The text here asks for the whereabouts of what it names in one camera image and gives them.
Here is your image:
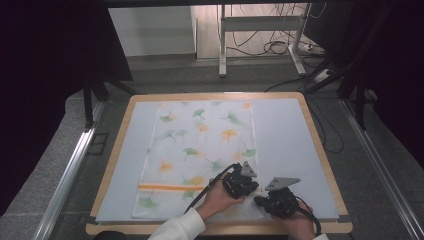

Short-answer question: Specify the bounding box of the hand-held gripper black cable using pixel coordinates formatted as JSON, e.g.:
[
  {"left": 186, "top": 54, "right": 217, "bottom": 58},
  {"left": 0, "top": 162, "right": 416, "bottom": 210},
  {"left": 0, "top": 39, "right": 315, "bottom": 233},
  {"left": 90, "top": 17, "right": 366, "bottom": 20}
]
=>
[
  {"left": 183, "top": 162, "right": 242, "bottom": 215},
  {"left": 294, "top": 195, "right": 323, "bottom": 236}
]

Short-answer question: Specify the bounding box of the left hand-held gripper black cable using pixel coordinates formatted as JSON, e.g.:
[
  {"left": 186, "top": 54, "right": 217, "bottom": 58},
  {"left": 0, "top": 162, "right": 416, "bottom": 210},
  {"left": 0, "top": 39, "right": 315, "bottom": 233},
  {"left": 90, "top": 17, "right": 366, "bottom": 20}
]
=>
[{"left": 183, "top": 162, "right": 242, "bottom": 215}]

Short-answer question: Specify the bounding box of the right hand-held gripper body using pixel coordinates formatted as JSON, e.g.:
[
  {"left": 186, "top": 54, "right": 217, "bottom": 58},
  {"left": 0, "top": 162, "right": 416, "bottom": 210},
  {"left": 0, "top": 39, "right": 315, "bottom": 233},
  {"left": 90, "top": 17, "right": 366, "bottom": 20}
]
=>
[{"left": 262, "top": 176, "right": 302, "bottom": 220}]

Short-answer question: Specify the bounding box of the wooden table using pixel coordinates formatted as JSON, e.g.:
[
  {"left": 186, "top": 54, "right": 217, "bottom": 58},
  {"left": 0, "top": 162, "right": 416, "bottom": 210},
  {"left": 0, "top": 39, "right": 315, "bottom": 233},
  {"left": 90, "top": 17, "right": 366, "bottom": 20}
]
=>
[{"left": 84, "top": 91, "right": 354, "bottom": 236}]

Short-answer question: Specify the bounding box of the person's right hand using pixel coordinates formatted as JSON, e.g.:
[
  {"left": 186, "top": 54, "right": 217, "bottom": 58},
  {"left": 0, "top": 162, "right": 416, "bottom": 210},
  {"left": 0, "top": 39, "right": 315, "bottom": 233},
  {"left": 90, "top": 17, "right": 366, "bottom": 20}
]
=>
[{"left": 271, "top": 199, "right": 317, "bottom": 240}]

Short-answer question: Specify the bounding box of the leaf print zipper bag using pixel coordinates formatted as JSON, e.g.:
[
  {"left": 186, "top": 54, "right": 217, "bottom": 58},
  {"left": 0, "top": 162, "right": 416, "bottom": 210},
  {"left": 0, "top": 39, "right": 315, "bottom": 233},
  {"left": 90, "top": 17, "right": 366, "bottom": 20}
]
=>
[{"left": 131, "top": 100, "right": 268, "bottom": 222}]

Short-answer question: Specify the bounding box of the aluminium rail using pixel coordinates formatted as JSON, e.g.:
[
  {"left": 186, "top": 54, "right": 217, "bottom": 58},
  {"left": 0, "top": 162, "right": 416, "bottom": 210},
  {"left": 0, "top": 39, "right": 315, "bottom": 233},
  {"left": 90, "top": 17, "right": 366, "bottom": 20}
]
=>
[
  {"left": 32, "top": 99, "right": 107, "bottom": 240},
  {"left": 339, "top": 98, "right": 424, "bottom": 240}
]

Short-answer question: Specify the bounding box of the person's left hand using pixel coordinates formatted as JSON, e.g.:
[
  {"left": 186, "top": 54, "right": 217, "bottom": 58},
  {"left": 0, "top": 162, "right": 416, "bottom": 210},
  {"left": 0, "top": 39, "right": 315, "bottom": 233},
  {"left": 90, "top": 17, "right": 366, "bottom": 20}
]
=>
[{"left": 195, "top": 177, "right": 247, "bottom": 221}]

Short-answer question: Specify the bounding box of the white power strip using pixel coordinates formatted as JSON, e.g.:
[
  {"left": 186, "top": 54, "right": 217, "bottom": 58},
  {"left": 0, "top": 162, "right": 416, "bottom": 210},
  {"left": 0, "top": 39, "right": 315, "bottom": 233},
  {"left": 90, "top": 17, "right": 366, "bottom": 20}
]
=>
[
  {"left": 313, "top": 68, "right": 335, "bottom": 83},
  {"left": 299, "top": 42, "right": 326, "bottom": 56}
]

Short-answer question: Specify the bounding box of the white desk frame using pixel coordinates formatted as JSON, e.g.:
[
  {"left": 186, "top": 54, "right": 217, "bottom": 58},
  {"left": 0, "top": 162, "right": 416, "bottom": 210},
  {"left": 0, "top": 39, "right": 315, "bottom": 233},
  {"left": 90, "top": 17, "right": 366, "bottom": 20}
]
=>
[{"left": 217, "top": 3, "right": 308, "bottom": 78}]

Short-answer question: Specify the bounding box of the dark rounded object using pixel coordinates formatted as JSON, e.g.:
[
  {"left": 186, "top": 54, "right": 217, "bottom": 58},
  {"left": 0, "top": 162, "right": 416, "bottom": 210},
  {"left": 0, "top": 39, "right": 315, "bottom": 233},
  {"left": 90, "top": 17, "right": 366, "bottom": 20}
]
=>
[{"left": 92, "top": 230, "right": 128, "bottom": 240}]

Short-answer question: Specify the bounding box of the dark floor plate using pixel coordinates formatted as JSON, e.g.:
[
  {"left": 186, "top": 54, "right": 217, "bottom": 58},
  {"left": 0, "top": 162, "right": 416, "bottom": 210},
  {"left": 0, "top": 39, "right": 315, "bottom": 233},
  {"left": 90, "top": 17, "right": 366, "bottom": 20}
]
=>
[{"left": 86, "top": 132, "right": 110, "bottom": 156}]

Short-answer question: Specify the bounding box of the tangle of black floor cables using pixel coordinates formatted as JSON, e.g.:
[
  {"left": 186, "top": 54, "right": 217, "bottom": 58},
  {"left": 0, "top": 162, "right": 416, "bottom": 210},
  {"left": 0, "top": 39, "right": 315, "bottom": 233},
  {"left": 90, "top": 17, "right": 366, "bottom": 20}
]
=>
[{"left": 229, "top": 3, "right": 303, "bottom": 57}]

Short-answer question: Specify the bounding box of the black metal stand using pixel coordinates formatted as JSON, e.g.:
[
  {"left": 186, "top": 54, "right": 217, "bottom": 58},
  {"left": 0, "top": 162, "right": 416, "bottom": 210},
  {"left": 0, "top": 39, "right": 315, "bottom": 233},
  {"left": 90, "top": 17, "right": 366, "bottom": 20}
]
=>
[
  {"left": 303, "top": 54, "right": 369, "bottom": 132},
  {"left": 82, "top": 71, "right": 138, "bottom": 132}
]

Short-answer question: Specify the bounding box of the white cabinet panel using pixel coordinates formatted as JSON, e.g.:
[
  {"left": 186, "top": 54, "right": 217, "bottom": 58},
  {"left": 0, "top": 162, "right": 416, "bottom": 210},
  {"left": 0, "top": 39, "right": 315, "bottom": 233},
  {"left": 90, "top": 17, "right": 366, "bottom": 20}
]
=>
[{"left": 107, "top": 5, "right": 198, "bottom": 58}]

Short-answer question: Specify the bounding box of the dark curtain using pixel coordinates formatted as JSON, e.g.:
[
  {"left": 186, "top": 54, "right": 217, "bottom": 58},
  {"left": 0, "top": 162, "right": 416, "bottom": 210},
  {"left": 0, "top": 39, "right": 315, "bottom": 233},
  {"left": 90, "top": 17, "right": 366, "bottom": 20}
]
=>
[
  {"left": 303, "top": 0, "right": 424, "bottom": 169},
  {"left": 0, "top": 0, "right": 134, "bottom": 218}
]

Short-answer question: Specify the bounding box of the thin black looped cable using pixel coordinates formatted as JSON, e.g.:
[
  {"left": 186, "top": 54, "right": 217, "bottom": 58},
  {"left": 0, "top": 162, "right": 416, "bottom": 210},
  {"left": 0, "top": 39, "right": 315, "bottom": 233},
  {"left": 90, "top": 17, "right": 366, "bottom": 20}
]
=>
[{"left": 305, "top": 95, "right": 345, "bottom": 155}]

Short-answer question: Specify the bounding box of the black floor cable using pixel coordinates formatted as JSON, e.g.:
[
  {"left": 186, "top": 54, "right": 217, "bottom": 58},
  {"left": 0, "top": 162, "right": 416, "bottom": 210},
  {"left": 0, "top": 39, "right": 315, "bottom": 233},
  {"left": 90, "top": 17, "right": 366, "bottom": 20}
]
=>
[{"left": 264, "top": 71, "right": 322, "bottom": 93}]

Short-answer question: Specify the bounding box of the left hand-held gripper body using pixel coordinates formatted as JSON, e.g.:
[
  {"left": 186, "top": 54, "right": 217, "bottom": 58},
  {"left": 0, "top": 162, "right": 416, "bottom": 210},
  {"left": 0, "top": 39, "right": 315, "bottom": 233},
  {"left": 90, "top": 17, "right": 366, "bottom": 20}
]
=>
[{"left": 221, "top": 161, "right": 258, "bottom": 200}]

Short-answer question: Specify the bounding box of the right hand-held gripper black cable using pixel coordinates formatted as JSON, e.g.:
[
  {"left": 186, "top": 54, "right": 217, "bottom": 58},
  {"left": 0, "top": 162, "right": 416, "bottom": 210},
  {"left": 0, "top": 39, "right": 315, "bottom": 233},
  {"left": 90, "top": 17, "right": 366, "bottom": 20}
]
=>
[{"left": 294, "top": 195, "right": 323, "bottom": 236}]

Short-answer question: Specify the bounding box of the light blue table mat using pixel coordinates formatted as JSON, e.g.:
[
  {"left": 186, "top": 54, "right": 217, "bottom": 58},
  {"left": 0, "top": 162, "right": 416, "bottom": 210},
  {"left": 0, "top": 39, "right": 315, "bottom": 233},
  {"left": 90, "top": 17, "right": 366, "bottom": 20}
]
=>
[{"left": 95, "top": 97, "right": 341, "bottom": 225}]

